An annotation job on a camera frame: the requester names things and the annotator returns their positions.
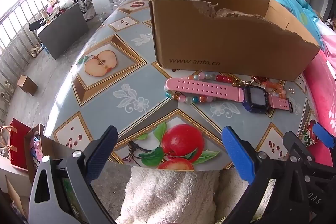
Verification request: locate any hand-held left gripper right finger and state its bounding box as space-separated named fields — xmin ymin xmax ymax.
xmin=221 ymin=125 xmax=310 ymax=224

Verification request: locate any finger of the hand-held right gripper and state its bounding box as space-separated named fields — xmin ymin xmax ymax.
xmin=282 ymin=131 xmax=319 ymax=161
xmin=312 ymin=122 xmax=336 ymax=169

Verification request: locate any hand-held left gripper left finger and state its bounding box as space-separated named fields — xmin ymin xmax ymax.
xmin=28 ymin=125 xmax=118 ymax=224

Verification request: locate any orange bead bracelet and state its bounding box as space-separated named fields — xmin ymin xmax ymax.
xmin=249 ymin=76 xmax=288 ymax=100

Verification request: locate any multicoloured bead bracelet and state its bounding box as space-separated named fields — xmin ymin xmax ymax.
xmin=163 ymin=71 xmax=237 ymax=105

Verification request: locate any pink smartwatch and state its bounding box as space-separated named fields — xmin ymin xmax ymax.
xmin=165 ymin=77 xmax=294 ymax=114

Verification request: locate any brown cardboard box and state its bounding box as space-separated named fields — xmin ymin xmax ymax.
xmin=148 ymin=0 xmax=321 ymax=82

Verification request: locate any pink blanket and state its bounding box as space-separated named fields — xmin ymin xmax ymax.
xmin=234 ymin=0 xmax=336 ymax=169

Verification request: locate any brown paper bag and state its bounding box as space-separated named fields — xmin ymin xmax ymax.
xmin=24 ymin=124 xmax=76 ymax=185

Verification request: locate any white and green fleece garment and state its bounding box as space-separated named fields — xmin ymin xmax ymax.
xmin=115 ymin=168 xmax=250 ymax=224

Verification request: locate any red gift bag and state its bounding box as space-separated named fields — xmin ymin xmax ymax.
xmin=0 ymin=119 xmax=33 ymax=170

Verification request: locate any small cardboard box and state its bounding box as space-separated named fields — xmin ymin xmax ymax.
xmin=17 ymin=75 xmax=38 ymax=96

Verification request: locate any pair of beige sandals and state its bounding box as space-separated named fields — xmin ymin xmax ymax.
xmin=30 ymin=43 xmax=42 ymax=58

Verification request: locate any grey cabinet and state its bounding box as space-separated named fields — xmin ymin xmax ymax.
xmin=37 ymin=3 xmax=89 ymax=60

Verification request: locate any blue quilt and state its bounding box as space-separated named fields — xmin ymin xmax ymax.
xmin=261 ymin=0 xmax=324 ymax=50

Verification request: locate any metal railing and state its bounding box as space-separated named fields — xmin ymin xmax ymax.
xmin=0 ymin=0 xmax=53 ymax=119

